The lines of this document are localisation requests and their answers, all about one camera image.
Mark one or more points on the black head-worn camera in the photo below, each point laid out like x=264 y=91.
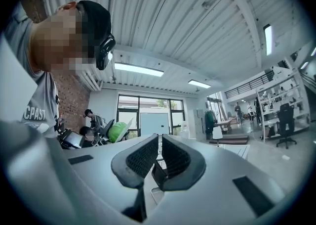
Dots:
x=105 y=51

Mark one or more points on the person's grey printed t-shirt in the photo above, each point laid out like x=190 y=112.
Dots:
x=42 y=95

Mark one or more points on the black framed window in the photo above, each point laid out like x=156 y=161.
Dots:
x=128 y=106

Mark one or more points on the long ceiling light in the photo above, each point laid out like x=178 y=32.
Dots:
x=138 y=69
x=268 y=39
x=304 y=65
x=199 y=84

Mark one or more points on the white shelf unit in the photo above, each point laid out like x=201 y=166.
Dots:
x=269 y=103

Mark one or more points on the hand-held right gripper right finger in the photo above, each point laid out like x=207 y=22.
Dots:
x=184 y=169

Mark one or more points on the wooden platform step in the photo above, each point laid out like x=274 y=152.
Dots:
x=230 y=139

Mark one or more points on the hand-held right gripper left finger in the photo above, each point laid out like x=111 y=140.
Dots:
x=134 y=167

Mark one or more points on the person's head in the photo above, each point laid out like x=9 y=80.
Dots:
x=59 y=43

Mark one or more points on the white locker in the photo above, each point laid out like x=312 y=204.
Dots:
x=198 y=125

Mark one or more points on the black office chair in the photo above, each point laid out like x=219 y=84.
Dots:
x=286 y=117

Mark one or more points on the white wall pipes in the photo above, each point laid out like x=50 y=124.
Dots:
x=92 y=80

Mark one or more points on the black balcony railing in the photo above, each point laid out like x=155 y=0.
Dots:
x=249 y=85

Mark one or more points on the white chair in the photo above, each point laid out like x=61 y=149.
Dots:
x=217 y=132

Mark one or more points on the green hanging garment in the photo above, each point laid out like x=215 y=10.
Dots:
x=210 y=120

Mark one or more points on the green bag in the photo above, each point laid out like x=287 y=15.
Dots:
x=118 y=131

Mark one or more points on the pale blue whiteboard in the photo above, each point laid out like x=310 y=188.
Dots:
x=154 y=123

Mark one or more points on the black monitor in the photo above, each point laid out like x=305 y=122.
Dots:
x=72 y=138

